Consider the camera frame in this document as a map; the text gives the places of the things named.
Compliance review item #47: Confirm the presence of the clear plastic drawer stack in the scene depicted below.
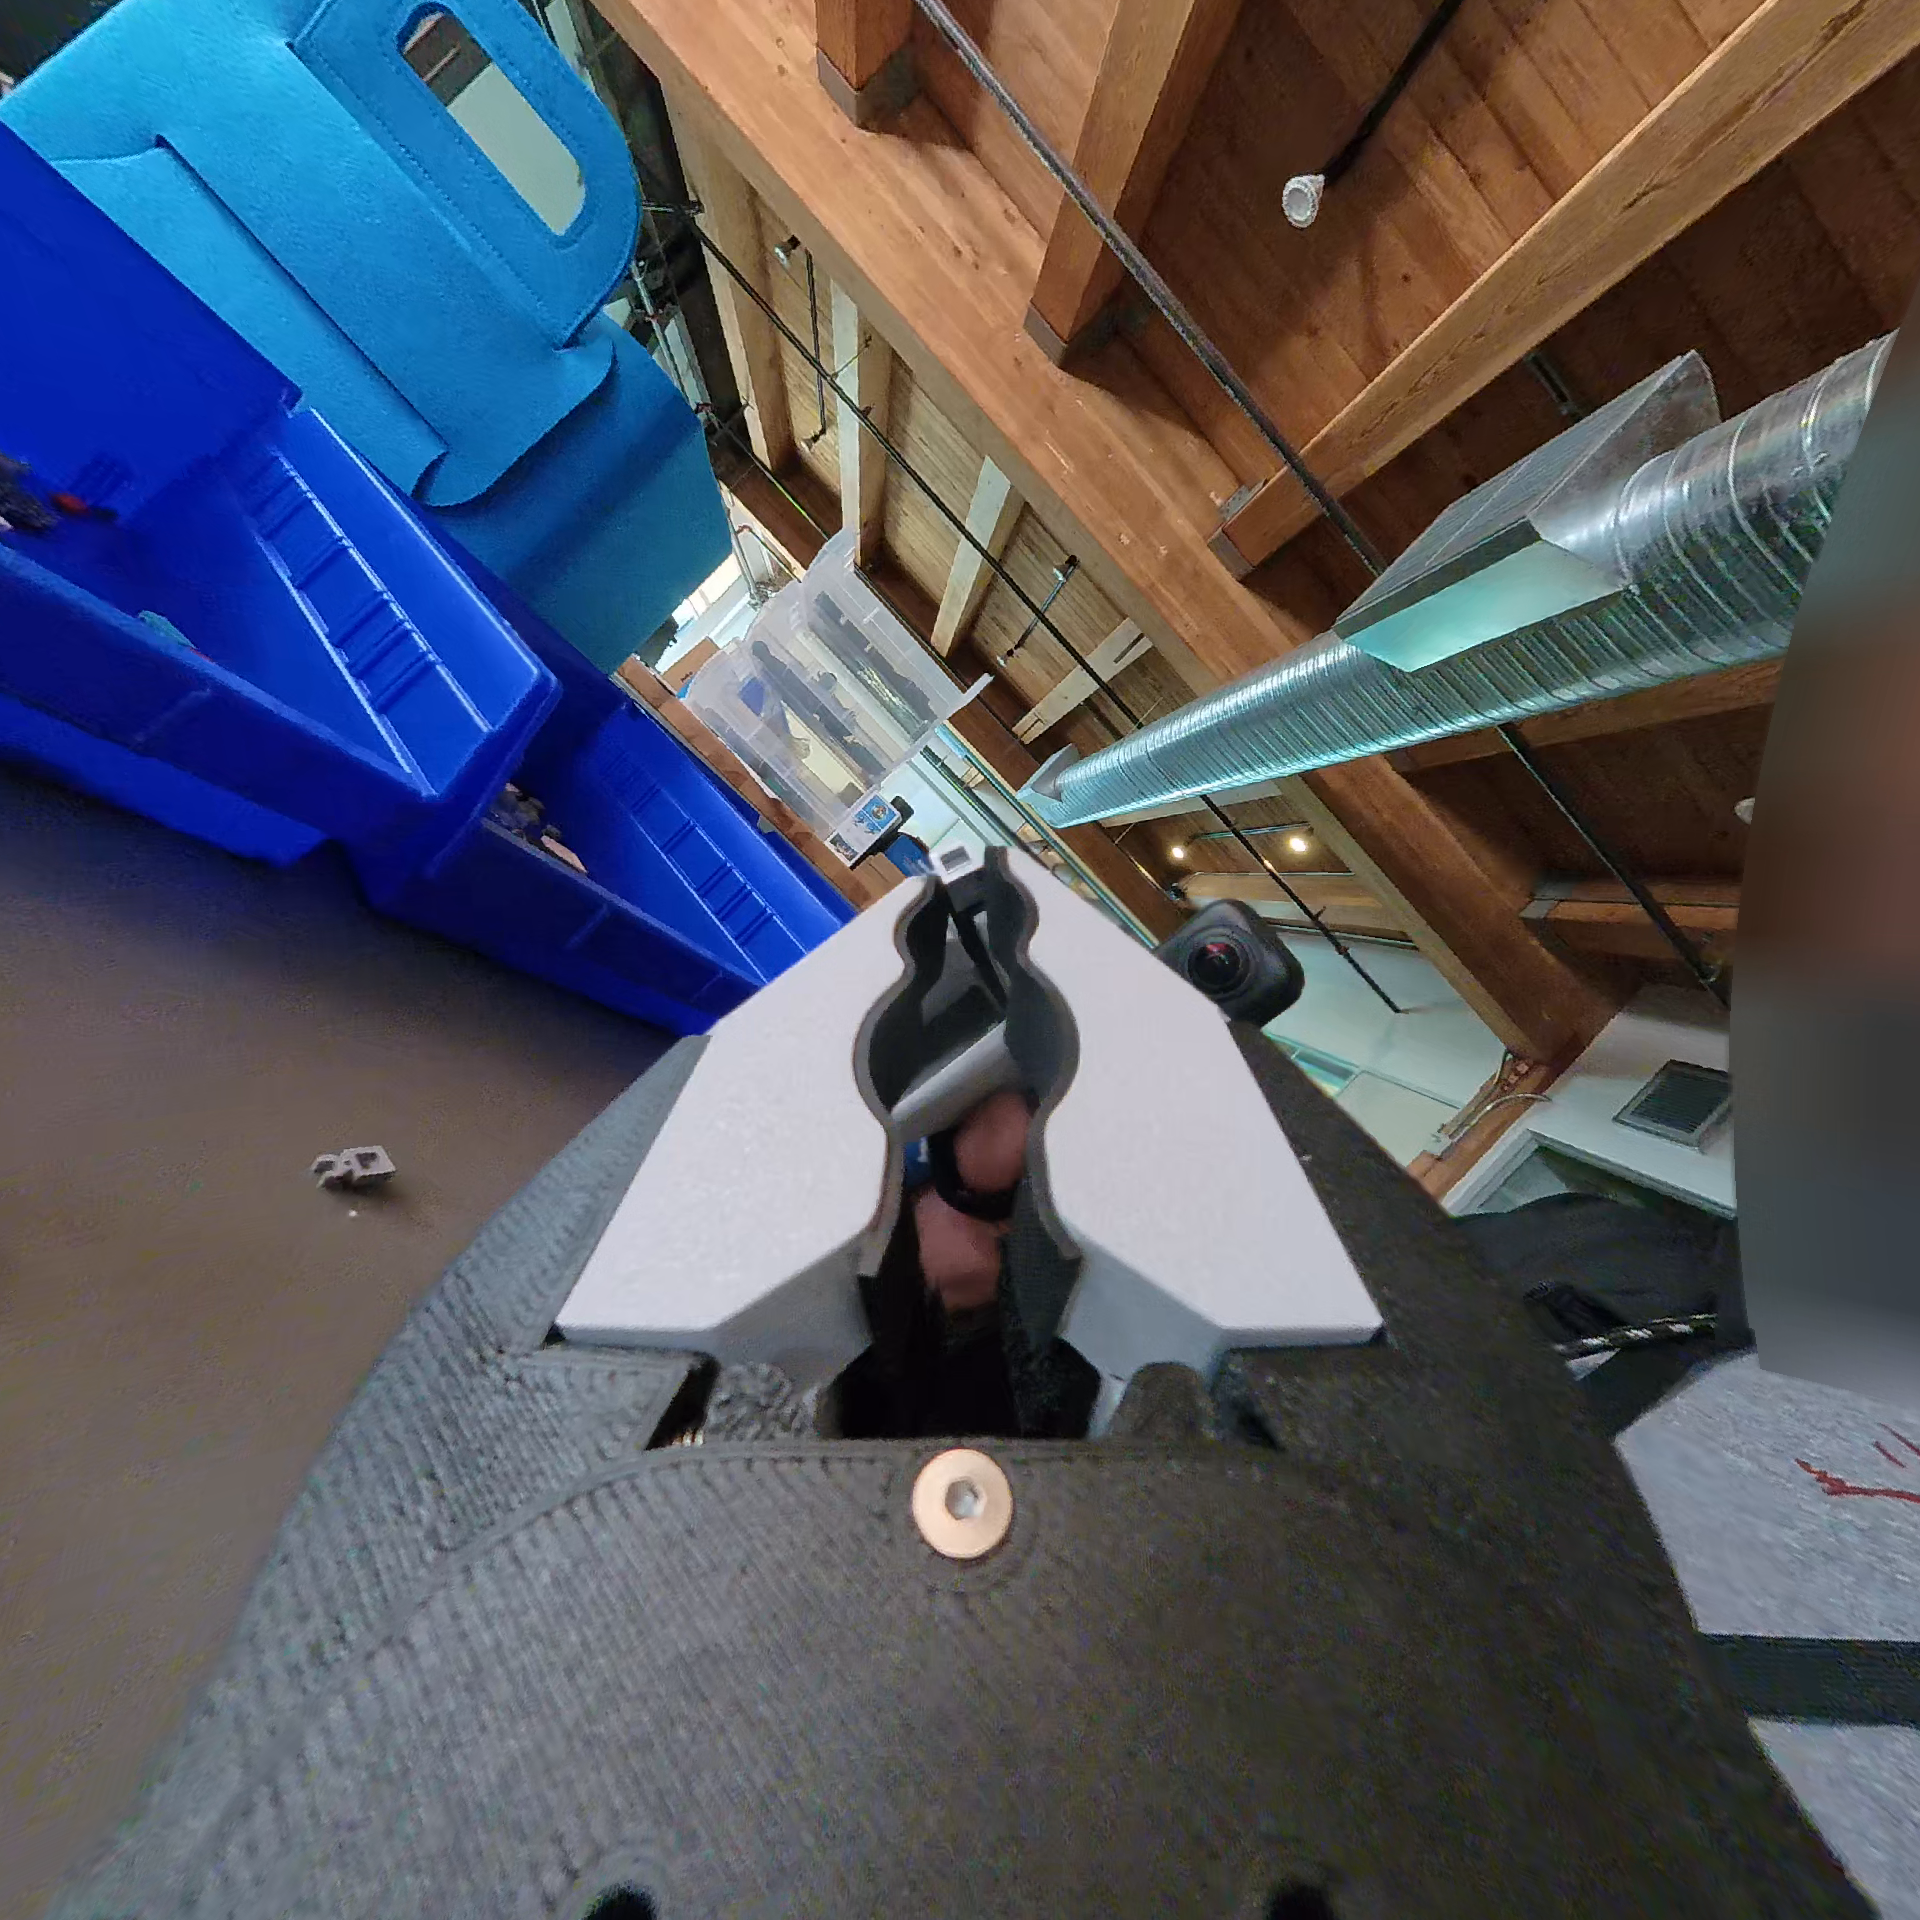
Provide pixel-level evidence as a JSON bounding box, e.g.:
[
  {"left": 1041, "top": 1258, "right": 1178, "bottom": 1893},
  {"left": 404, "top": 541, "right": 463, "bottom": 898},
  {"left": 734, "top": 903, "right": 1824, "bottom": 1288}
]
[{"left": 681, "top": 526, "right": 994, "bottom": 840}]

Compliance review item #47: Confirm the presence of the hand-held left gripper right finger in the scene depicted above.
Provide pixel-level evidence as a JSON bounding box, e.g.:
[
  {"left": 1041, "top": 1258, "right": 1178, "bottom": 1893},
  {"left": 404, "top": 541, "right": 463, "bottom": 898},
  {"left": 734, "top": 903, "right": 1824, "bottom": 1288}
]
[{"left": 977, "top": 844, "right": 1386, "bottom": 1440}]

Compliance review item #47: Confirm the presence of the black patterned cord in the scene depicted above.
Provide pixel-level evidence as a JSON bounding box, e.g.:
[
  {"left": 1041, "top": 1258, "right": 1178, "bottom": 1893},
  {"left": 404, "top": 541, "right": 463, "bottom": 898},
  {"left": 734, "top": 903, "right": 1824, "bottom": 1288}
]
[{"left": 1558, "top": 1309, "right": 1718, "bottom": 1362}]

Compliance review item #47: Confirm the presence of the person's black jacket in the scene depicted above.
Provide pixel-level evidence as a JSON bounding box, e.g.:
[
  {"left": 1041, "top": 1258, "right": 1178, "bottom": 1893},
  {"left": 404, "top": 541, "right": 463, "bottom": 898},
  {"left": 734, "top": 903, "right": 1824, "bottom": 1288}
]
[{"left": 1462, "top": 1190, "right": 1758, "bottom": 1433}]

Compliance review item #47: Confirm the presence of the black harness strap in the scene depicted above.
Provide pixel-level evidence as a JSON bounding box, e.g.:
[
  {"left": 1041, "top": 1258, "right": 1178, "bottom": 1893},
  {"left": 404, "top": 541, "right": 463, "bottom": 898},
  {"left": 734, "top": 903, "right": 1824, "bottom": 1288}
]
[{"left": 1703, "top": 1632, "right": 1920, "bottom": 1727}]

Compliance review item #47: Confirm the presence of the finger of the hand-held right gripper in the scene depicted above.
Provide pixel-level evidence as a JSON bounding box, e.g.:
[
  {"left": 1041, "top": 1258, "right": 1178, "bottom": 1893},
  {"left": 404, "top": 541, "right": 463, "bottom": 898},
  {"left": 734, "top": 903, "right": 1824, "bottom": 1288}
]
[
  {"left": 885, "top": 1036, "right": 1040, "bottom": 1146},
  {"left": 928, "top": 960, "right": 1008, "bottom": 1055}
]

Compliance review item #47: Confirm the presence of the person's grey shirt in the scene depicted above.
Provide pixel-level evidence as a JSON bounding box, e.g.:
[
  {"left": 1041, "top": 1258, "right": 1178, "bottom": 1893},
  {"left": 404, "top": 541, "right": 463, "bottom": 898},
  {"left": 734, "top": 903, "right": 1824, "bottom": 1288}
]
[{"left": 1612, "top": 1350, "right": 1920, "bottom": 1920}]

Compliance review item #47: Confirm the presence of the person's right hand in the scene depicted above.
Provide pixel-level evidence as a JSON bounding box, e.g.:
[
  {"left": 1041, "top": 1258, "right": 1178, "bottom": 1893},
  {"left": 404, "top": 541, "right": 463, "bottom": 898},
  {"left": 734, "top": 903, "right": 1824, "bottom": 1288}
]
[{"left": 911, "top": 1093, "right": 1038, "bottom": 1309}]

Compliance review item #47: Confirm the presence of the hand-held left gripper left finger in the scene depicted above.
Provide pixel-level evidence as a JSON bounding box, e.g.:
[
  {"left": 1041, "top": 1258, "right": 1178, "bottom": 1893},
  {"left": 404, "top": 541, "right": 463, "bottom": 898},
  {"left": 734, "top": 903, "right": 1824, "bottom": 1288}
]
[{"left": 548, "top": 872, "right": 945, "bottom": 1394}]

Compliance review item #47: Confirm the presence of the wall air vent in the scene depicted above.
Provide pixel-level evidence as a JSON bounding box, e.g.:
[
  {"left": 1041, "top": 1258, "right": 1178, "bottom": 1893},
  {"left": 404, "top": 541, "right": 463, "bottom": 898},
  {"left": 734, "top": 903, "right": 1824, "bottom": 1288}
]
[{"left": 1612, "top": 1055, "right": 1734, "bottom": 1150}]

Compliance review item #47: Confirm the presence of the blue plastic bin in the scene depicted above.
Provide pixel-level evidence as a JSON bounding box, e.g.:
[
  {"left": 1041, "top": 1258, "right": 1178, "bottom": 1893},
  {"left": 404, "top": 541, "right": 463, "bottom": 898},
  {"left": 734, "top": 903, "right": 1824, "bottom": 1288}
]
[
  {"left": 356, "top": 702, "right": 858, "bottom": 1040},
  {"left": 0, "top": 119, "right": 568, "bottom": 874}
]

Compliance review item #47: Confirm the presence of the light blue felt bag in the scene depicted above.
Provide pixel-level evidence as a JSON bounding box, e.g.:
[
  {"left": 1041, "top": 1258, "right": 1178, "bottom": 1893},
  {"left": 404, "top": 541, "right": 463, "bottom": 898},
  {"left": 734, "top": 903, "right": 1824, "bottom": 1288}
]
[{"left": 0, "top": 0, "right": 735, "bottom": 676}]

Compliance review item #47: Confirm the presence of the grey desk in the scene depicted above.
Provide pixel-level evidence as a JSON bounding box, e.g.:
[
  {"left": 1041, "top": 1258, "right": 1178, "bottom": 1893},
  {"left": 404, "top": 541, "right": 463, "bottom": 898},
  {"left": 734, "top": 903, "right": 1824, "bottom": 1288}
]
[{"left": 0, "top": 765, "right": 705, "bottom": 1920}]

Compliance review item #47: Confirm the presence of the silver ventilation duct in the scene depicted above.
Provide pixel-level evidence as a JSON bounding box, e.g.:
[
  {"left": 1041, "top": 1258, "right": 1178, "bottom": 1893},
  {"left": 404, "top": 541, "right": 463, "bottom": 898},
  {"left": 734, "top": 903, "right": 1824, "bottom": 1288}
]
[{"left": 1020, "top": 335, "right": 1894, "bottom": 832}]

